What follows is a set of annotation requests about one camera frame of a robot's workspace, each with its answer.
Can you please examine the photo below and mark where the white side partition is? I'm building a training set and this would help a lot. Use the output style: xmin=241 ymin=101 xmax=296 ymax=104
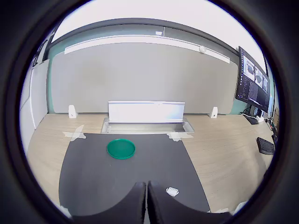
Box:
xmin=20 ymin=59 xmax=51 ymax=140

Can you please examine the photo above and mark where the black computer monitor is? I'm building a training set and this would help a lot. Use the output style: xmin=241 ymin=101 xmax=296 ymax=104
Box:
xmin=235 ymin=46 xmax=271 ymax=124

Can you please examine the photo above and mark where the dark grey mat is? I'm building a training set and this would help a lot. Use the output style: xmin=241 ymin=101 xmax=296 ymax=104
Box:
xmin=58 ymin=133 xmax=211 ymax=217

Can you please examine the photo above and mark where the black keyboard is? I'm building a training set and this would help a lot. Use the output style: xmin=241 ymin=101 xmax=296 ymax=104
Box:
xmin=256 ymin=137 xmax=276 ymax=155

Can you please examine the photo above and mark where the long white rail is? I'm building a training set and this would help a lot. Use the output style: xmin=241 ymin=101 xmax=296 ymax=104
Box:
xmin=64 ymin=35 xmax=231 ymax=63

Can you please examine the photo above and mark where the small white plastic terminal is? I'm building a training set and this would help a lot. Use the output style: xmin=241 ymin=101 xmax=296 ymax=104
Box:
xmin=165 ymin=186 xmax=180 ymax=196

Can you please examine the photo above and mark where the white tape cross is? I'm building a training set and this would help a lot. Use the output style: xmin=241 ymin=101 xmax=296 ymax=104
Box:
xmin=166 ymin=132 xmax=195 ymax=143
xmin=207 ymin=201 xmax=249 ymax=216
xmin=62 ymin=124 xmax=87 ymax=142
xmin=59 ymin=204 xmax=72 ymax=219

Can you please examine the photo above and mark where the silver cable duct box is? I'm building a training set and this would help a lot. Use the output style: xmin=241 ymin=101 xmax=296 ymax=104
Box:
xmin=100 ymin=100 xmax=195 ymax=134

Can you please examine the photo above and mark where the round green lid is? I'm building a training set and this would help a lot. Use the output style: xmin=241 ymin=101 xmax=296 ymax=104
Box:
xmin=107 ymin=138 xmax=136 ymax=161

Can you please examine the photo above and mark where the grey desk partition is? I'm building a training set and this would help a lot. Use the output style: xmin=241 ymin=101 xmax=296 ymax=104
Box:
xmin=50 ymin=42 xmax=239 ymax=115

